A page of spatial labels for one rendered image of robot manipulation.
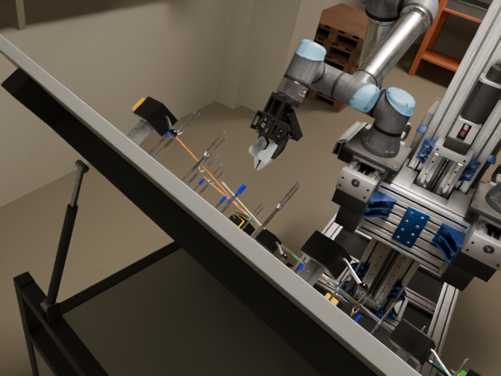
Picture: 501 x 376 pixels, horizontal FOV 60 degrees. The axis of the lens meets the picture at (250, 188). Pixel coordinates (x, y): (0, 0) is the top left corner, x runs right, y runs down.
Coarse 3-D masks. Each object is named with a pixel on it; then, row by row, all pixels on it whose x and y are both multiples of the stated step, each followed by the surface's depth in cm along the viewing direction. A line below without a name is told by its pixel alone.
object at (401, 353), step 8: (400, 328) 83; (408, 328) 82; (416, 328) 82; (392, 336) 83; (400, 336) 82; (408, 336) 82; (416, 336) 81; (424, 336) 81; (392, 344) 87; (400, 344) 82; (408, 344) 81; (416, 344) 80; (424, 344) 80; (432, 344) 80; (400, 352) 82; (408, 352) 80; (416, 352) 80; (424, 352) 79; (432, 352) 81; (416, 360) 81; (424, 360) 82; (440, 360) 79
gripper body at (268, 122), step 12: (276, 96) 112; (264, 108) 114; (276, 108) 114; (288, 108) 116; (264, 120) 115; (276, 120) 111; (288, 120) 118; (264, 132) 113; (276, 132) 113; (288, 132) 118
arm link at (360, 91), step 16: (416, 0) 124; (432, 0) 124; (400, 16) 128; (416, 16) 122; (432, 16) 124; (400, 32) 121; (416, 32) 122; (384, 48) 119; (400, 48) 120; (368, 64) 117; (384, 64) 117; (336, 80) 117; (352, 80) 116; (368, 80) 115; (336, 96) 118; (352, 96) 115; (368, 96) 113
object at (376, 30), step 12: (372, 0) 134; (384, 0) 131; (396, 0) 129; (372, 12) 136; (384, 12) 134; (396, 12) 132; (372, 24) 141; (384, 24) 138; (372, 36) 143; (384, 36) 142; (372, 48) 147; (360, 60) 154
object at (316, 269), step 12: (312, 240) 64; (324, 240) 63; (312, 252) 63; (324, 252) 62; (336, 252) 61; (312, 264) 63; (324, 264) 61; (336, 264) 61; (348, 264) 61; (300, 276) 63; (312, 276) 62; (336, 276) 63; (360, 288) 58
